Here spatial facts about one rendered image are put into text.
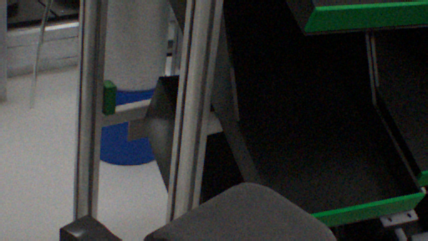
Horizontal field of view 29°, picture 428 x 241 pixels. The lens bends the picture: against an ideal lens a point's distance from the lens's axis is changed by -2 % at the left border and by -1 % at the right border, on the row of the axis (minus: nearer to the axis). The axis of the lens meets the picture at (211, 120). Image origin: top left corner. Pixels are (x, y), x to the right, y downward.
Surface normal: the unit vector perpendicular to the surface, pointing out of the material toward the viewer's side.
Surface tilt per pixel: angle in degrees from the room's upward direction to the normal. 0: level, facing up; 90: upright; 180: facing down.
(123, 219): 0
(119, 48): 90
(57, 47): 90
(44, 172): 0
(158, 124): 90
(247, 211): 6
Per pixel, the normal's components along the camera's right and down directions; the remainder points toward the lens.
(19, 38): 0.56, 0.44
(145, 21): 0.35, 0.48
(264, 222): 0.19, -0.83
